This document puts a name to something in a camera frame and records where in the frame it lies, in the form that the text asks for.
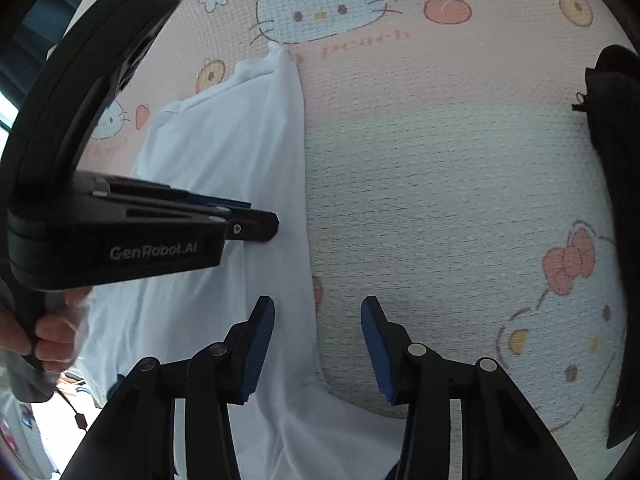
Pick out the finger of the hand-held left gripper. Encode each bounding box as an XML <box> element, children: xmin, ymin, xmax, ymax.
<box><xmin>167</xmin><ymin>186</ymin><xmax>252</xmax><ymax>216</ymax></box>
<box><xmin>222</xmin><ymin>208</ymin><xmax>280</xmax><ymax>244</ymax></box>

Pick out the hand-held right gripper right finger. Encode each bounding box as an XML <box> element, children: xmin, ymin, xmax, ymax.
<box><xmin>361</xmin><ymin>296</ymin><xmax>581</xmax><ymax>480</ymax></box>

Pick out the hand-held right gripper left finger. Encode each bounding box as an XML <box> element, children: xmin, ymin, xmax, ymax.
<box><xmin>60</xmin><ymin>296</ymin><xmax>276</xmax><ymax>480</ymax></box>

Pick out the white t-shirt with navy trim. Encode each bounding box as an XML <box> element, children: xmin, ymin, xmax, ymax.
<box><xmin>77</xmin><ymin>42</ymin><xmax>408</xmax><ymax>480</ymax></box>

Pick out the person's left hand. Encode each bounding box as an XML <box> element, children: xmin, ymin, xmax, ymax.
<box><xmin>0</xmin><ymin>287</ymin><xmax>93</xmax><ymax>373</ymax></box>

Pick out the pink cartoon printed sofa blanket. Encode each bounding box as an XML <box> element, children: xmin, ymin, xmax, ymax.
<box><xmin>65</xmin><ymin>0</ymin><xmax>636</xmax><ymax>480</ymax></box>

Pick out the dark blue curtain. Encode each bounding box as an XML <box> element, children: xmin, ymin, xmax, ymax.
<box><xmin>0</xmin><ymin>0</ymin><xmax>88</xmax><ymax>121</ymax></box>

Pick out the white cartoon printed cloth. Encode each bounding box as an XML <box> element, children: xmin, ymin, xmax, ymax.
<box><xmin>0</xmin><ymin>395</ymin><xmax>58</xmax><ymax>480</ymax></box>

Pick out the black folded cloth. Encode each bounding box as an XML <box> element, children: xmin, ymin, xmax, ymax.
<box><xmin>571</xmin><ymin>45</ymin><xmax>640</xmax><ymax>451</ymax></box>

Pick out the black cable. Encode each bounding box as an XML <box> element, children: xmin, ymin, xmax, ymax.
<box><xmin>52</xmin><ymin>382</ymin><xmax>90</xmax><ymax>431</ymax></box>

